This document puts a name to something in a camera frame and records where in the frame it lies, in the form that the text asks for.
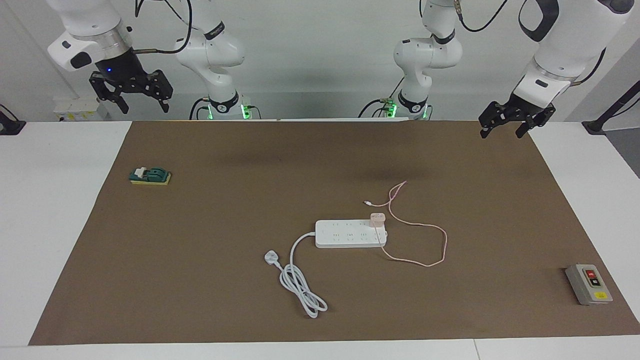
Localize white power strip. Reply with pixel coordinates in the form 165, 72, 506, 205
314, 218, 388, 249

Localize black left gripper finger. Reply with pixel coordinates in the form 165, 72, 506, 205
515, 115, 544, 140
478, 102, 504, 140

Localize pink charging cable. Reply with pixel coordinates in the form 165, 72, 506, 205
363, 180, 448, 268

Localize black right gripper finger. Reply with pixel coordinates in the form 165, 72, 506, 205
91, 79, 130, 115
149, 69, 174, 114

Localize black clamp stand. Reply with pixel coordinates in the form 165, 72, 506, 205
0, 104, 27, 136

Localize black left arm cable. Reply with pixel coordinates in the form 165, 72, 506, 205
452, 0, 607, 86

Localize white box yellow labels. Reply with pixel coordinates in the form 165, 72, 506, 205
53, 96, 109, 122

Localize brown table mat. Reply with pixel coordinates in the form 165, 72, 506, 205
28, 120, 640, 346

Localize grey push-button switch box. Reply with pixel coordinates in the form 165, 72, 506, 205
565, 263, 614, 306

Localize black left base cable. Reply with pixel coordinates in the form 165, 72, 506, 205
357, 77, 405, 119

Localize green knife switch yellow base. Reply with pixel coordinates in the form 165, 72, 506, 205
129, 166, 172, 186

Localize white power cord with plug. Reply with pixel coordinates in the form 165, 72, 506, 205
264, 231, 329, 319

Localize black right base cable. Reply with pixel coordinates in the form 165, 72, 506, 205
188, 97, 211, 121

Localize black base cable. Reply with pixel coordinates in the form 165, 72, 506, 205
357, 77, 405, 119
188, 97, 211, 121

